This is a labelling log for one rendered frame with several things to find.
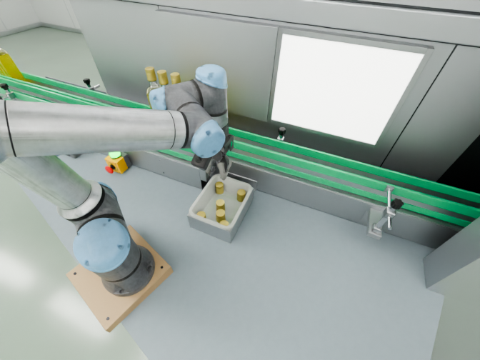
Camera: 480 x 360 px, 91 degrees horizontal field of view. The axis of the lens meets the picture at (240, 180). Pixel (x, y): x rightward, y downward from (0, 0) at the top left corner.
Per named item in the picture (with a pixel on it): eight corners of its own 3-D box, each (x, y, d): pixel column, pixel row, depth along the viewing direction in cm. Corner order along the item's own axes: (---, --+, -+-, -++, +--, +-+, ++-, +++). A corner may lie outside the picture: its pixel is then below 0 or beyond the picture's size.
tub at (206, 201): (253, 198, 98) (254, 185, 92) (231, 243, 84) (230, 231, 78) (216, 186, 103) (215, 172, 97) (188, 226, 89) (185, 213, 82)
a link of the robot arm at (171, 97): (161, 108, 48) (209, 95, 52) (143, 83, 54) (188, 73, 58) (168, 138, 54) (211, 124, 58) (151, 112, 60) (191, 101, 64)
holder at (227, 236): (256, 191, 102) (258, 178, 96) (230, 243, 85) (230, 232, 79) (221, 178, 107) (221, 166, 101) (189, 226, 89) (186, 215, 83)
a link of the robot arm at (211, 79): (186, 66, 57) (217, 60, 60) (192, 107, 65) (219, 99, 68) (201, 78, 53) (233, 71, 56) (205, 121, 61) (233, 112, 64)
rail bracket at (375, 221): (374, 219, 89) (406, 178, 72) (372, 258, 78) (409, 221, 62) (361, 215, 90) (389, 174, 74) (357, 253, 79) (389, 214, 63)
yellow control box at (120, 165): (132, 165, 111) (127, 153, 106) (121, 176, 107) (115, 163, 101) (121, 161, 113) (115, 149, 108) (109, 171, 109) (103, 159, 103)
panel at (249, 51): (377, 144, 89) (433, 46, 64) (377, 149, 87) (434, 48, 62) (176, 95, 112) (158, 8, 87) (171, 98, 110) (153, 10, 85)
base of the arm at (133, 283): (121, 308, 67) (106, 301, 59) (94, 271, 73) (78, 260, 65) (164, 269, 74) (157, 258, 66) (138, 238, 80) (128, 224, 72)
